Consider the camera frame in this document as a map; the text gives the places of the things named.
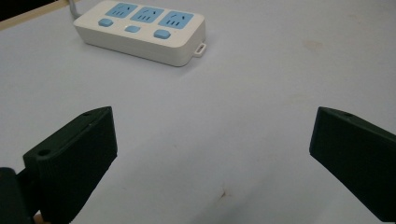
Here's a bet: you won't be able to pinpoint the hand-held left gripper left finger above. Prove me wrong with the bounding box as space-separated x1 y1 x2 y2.
22 105 119 224

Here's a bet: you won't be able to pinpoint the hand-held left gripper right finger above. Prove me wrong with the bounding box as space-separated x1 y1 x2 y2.
308 105 396 223

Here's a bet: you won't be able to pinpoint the white power strip blue sockets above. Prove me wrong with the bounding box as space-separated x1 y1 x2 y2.
73 0 208 67

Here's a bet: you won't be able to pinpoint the grey power strip cable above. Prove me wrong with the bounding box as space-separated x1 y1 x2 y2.
67 0 83 18

